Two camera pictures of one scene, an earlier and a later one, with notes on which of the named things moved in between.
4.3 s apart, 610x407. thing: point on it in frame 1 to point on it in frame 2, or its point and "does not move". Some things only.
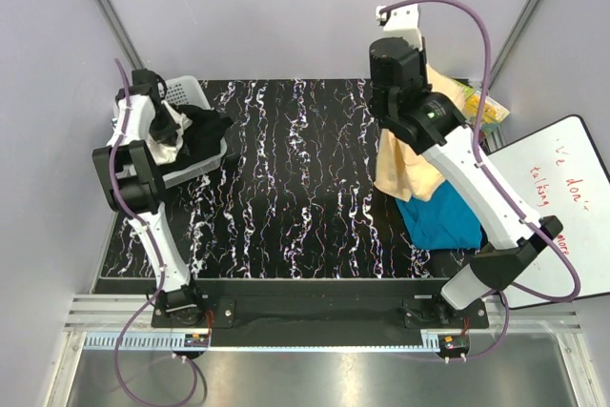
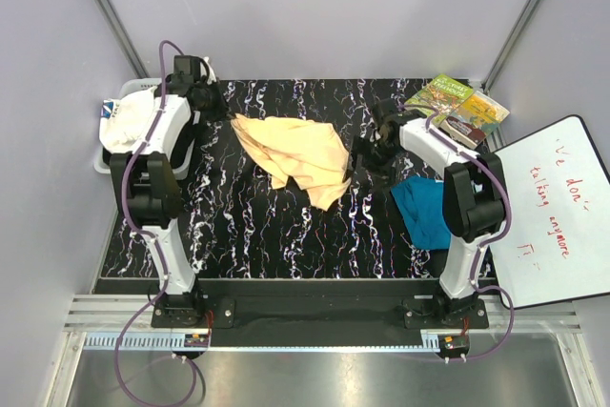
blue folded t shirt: x=441 y=222 does not move
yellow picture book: x=494 y=111 does not move
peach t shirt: x=401 y=167 to x=308 y=152
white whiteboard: x=562 y=172 does not move
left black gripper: x=168 y=135 to x=220 y=111
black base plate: x=317 y=313 does not move
